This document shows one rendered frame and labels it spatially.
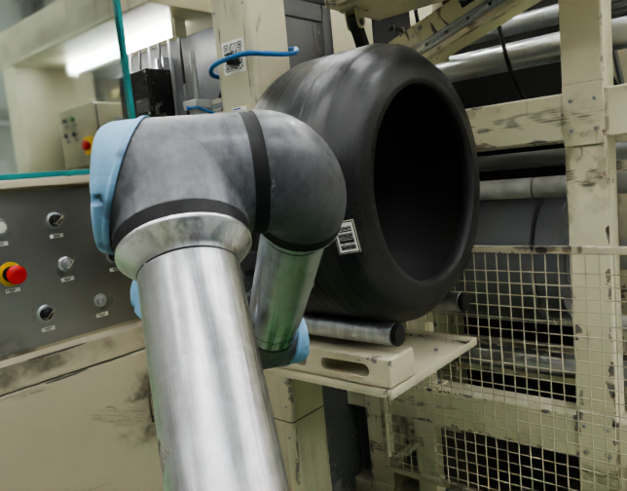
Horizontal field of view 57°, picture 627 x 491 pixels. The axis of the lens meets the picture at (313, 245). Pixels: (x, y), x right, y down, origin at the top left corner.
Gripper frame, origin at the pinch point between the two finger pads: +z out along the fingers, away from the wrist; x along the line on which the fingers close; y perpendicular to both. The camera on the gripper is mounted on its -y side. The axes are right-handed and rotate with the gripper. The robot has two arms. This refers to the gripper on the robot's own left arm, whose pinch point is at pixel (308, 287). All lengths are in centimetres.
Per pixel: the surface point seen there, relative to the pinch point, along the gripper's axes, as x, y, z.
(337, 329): 2.3, -9.7, 11.3
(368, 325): -5.2, -8.3, 11.8
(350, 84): -8.8, 36.4, 2.3
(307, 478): 26, -52, 27
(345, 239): -9.9, 9.0, -1.3
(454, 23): -5, 60, 50
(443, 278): -12.2, 0.1, 29.2
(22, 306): 57, -4, -28
